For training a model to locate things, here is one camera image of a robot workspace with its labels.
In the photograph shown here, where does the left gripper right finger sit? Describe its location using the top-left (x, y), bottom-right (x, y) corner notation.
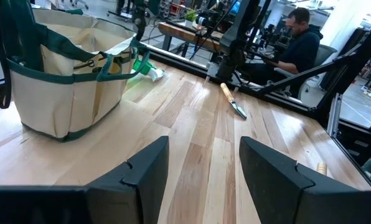
top-left (238, 136), bottom-right (371, 224)

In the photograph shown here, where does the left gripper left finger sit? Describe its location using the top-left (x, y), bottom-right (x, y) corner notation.
top-left (0, 136), bottom-right (170, 224)

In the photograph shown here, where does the steel trowel wooden handle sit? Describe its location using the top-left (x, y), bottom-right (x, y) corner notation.
top-left (316, 161), bottom-right (328, 177)
top-left (219, 82), bottom-right (248, 121)

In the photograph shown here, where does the green spray bottle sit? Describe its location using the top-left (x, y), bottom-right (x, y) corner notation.
top-left (131, 58), bottom-right (166, 82)

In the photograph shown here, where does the beige green gardening bag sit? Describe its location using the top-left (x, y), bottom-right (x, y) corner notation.
top-left (0, 0), bottom-right (151, 143)

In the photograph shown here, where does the person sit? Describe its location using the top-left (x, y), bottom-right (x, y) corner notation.
top-left (241, 7), bottom-right (325, 99)

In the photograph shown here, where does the grey office chair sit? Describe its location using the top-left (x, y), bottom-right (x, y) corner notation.
top-left (274, 44), bottom-right (338, 97)

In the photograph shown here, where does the wooden workbench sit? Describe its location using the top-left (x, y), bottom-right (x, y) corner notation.
top-left (157, 21), bottom-right (233, 55)

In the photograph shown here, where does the small green plant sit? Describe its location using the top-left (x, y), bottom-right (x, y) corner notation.
top-left (184, 9), bottom-right (199, 28)

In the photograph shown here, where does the silver metal bracket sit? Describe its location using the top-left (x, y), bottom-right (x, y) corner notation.
top-left (327, 93), bottom-right (344, 138)

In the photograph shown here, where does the black dangling strap loop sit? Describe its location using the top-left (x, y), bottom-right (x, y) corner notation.
top-left (0, 0), bottom-right (12, 110)

